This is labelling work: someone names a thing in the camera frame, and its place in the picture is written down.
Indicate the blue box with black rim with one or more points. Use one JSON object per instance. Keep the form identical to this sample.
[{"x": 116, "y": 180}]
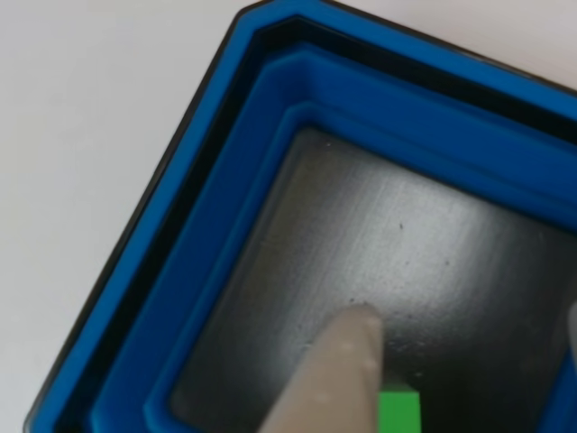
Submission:
[{"x": 315, "y": 180}]

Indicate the green cube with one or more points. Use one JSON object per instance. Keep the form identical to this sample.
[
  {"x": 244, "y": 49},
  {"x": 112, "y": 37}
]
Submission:
[{"x": 399, "y": 412}]

